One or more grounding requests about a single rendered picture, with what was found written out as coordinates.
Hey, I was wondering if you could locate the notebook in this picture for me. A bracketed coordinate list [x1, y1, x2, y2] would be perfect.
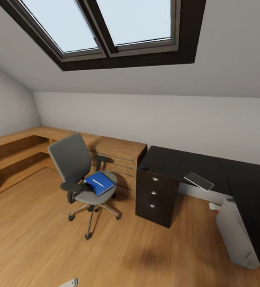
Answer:
[184, 173, 213, 191]

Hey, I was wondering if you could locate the swivel chair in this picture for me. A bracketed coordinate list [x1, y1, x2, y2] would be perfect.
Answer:
[47, 132, 120, 239]

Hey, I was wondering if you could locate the folder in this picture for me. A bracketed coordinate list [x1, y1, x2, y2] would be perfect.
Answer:
[84, 172, 114, 196]

